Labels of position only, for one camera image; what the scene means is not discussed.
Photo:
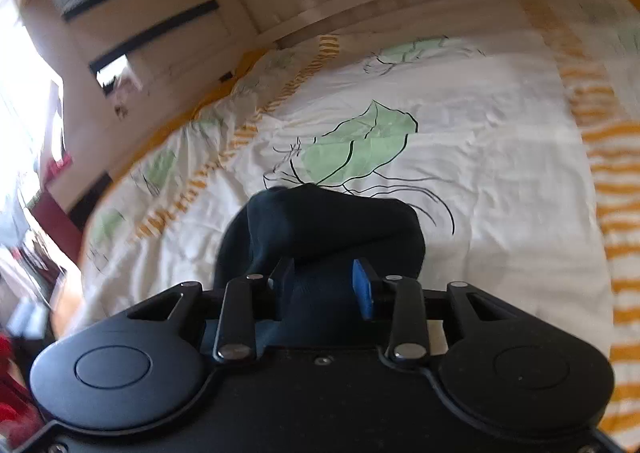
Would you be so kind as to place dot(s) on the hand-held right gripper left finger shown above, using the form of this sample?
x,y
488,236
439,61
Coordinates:
x,y
282,288

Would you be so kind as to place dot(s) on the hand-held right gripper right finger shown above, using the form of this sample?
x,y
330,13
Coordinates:
x,y
363,288

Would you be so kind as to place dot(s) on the dark navy zip hoodie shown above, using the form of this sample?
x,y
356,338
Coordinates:
x,y
320,228

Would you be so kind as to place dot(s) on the white leaf-print duvet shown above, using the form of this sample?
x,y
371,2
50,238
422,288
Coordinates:
x,y
500,158

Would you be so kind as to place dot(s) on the yellow bed sheet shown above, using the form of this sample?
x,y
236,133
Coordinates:
x,y
220,88

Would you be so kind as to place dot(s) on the red cloth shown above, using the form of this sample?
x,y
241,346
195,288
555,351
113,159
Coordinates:
x,y
17,393

